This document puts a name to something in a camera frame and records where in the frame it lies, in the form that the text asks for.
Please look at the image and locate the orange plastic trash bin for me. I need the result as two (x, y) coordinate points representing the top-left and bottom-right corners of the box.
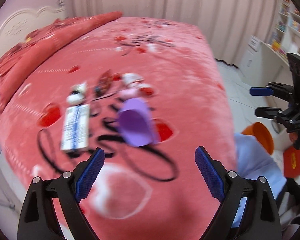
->
(241, 122), (274, 155)

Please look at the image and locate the person right hand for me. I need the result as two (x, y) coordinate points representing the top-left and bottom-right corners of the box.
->
(289, 132), (298, 143)

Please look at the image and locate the white desk with shelves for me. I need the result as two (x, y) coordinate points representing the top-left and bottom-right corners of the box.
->
(239, 0), (300, 87)

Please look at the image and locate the red paper packet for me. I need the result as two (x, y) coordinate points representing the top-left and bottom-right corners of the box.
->
(283, 146), (300, 179)

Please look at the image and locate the light blue trousers leg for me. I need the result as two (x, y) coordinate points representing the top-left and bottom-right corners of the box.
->
(231, 132), (288, 228)

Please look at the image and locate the pink pleated curtain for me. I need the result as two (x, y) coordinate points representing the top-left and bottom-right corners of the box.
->
(73, 0), (281, 65)

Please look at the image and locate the white blue printed box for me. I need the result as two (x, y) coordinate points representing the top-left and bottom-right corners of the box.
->
(61, 104), (90, 152)

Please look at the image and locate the pink heart-print bed blanket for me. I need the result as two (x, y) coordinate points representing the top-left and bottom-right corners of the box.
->
(0, 12), (237, 239)

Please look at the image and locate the white crumpled wrapper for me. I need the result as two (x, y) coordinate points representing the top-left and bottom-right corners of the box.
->
(66, 82), (87, 106)

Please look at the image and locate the dark red snack wrapper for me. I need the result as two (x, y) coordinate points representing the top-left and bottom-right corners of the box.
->
(93, 70), (115, 101)

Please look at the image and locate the folded red quilt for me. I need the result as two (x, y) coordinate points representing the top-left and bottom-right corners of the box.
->
(0, 11), (123, 113)

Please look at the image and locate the white carved headboard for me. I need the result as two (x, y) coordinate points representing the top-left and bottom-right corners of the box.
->
(0, 0), (68, 58)

